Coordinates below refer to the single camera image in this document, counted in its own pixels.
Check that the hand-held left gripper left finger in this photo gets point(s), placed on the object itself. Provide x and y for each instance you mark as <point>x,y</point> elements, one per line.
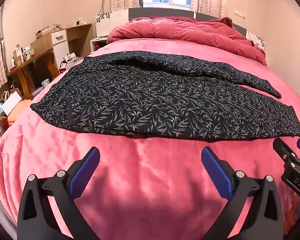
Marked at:
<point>86,166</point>

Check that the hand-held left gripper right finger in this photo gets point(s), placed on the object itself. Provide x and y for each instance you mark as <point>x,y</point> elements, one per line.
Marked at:
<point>213,166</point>

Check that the black leaf print pants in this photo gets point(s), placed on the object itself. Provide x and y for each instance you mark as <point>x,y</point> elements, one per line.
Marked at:
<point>152,100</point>

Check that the pink fleece blanket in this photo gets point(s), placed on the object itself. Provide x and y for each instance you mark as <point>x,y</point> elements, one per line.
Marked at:
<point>145,180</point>

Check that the grey mattress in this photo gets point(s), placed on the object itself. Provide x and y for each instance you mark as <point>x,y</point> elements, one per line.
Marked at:
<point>0,210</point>

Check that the brown cardboard box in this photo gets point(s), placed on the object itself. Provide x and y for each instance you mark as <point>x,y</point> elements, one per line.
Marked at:
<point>1,120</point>

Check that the white box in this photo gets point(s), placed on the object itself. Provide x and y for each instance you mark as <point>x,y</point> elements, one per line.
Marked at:
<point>10,105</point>

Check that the white floral headboard panel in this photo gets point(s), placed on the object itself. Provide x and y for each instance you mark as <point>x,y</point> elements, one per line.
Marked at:
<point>256,38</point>
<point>111,23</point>

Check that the white nightstand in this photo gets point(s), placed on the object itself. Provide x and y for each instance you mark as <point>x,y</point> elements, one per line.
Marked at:
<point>98,43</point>

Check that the light desk with white drawers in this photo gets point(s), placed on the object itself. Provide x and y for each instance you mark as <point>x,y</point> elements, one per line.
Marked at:
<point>61,42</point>

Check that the white mug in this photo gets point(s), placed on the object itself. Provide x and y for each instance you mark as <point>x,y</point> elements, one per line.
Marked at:
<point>27,53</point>

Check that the red duvet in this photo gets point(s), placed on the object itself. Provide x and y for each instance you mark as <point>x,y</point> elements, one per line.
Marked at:
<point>180,31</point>

